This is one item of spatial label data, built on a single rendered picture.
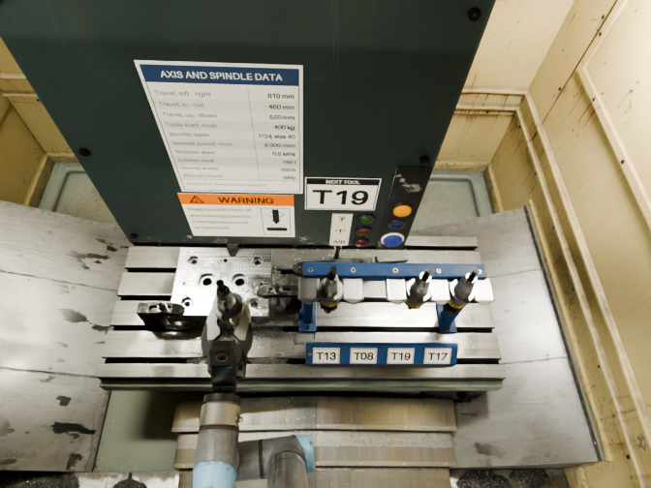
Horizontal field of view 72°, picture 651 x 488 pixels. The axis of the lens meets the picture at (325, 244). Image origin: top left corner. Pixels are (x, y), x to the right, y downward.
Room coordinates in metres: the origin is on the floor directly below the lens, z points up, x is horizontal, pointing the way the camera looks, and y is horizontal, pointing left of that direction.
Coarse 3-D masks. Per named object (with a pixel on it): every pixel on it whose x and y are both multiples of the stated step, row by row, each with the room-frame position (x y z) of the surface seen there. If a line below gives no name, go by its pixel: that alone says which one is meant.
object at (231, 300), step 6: (228, 288) 0.37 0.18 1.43; (216, 294) 0.36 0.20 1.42; (222, 294) 0.36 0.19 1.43; (228, 294) 0.36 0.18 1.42; (222, 300) 0.35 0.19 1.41; (228, 300) 0.35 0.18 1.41; (234, 300) 0.36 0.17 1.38; (222, 306) 0.35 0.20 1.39; (228, 306) 0.35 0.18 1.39; (234, 306) 0.36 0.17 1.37; (222, 312) 0.35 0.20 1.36; (228, 312) 0.35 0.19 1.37
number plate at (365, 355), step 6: (354, 348) 0.43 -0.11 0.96; (360, 348) 0.43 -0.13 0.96; (366, 348) 0.43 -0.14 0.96; (372, 348) 0.44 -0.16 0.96; (354, 354) 0.42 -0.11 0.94; (360, 354) 0.42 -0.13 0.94; (366, 354) 0.42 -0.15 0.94; (372, 354) 0.42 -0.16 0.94; (354, 360) 0.40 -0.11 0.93; (360, 360) 0.41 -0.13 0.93; (366, 360) 0.41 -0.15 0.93; (372, 360) 0.41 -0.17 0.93
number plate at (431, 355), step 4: (424, 352) 0.44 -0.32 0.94; (428, 352) 0.44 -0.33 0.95; (432, 352) 0.44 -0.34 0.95; (436, 352) 0.44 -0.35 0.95; (440, 352) 0.44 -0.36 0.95; (444, 352) 0.44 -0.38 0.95; (448, 352) 0.44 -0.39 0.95; (424, 356) 0.43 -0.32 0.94; (428, 356) 0.43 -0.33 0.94; (432, 356) 0.43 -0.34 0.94; (436, 356) 0.43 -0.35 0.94; (440, 356) 0.43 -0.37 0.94; (444, 356) 0.43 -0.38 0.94; (448, 356) 0.44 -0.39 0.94; (424, 360) 0.42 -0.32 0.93; (428, 360) 0.42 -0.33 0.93; (432, 360) 0.42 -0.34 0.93; (436, 360) 0.42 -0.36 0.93; (440, 360) 0.43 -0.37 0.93; (444, 360) 0.43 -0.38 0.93; (448, 360) 0.43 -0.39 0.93
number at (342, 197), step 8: (336, 192) 0.37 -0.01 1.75; (344, 192) 0.37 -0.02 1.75; (352, 192) 0.37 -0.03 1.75; (360, 192) 0.38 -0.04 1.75; (368, 192) 0.38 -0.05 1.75; (336, 200) 0.37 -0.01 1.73; (344, 200) 0.37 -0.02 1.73; (352, 200) 0.37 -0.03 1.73; (360, 200) 0.38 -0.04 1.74; (368, 200) 0.38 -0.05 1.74
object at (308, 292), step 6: (300, 282) 0.50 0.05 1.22; (306, 282) 0.50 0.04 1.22; (312, 282) 0.50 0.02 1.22; (318, 282) 0.51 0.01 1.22; (300, 288) 0.49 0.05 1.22; (306, 288) 0.49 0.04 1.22; (312, 288) 0.49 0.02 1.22; (300, 294) 0.47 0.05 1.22; (306, 294) 0.47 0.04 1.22; (312, 294) 0.47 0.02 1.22; (318, 294) 0.47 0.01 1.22; (300, 300) 0.45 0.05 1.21; (306, 300) 0.45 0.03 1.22; (312, 300) 0.45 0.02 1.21
